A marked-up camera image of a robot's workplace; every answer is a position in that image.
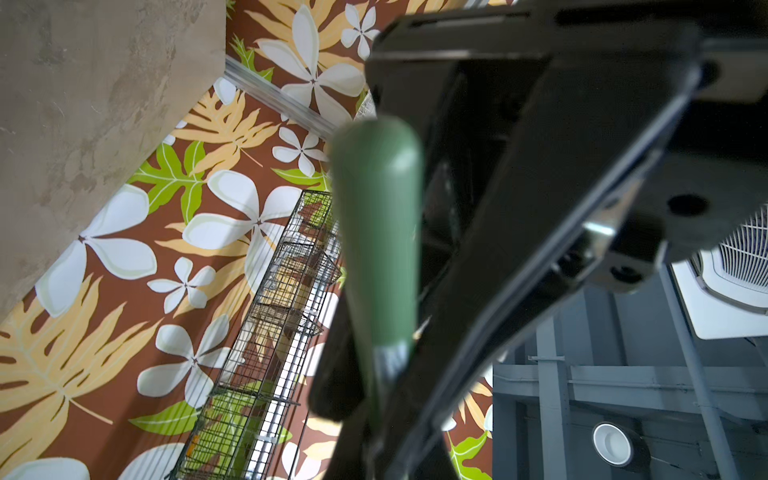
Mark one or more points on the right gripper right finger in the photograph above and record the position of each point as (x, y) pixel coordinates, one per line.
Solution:
(436, 464)

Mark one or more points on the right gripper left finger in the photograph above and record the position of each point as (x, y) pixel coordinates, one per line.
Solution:
(348, 461)

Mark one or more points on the ceiling air vent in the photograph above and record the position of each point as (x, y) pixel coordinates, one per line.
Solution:
(724, 289)

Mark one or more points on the round ceiling light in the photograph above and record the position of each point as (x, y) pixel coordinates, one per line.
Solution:
(612, 444)

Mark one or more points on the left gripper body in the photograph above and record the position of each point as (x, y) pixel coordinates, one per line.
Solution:
(713, 171)

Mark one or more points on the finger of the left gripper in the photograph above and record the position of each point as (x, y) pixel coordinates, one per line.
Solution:
(338, 392)
(552, 155)

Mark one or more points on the dark green pen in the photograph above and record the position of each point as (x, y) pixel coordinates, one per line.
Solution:
(377, 168)

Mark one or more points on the black wire basket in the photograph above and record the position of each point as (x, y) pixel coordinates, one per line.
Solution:
(243, 423)

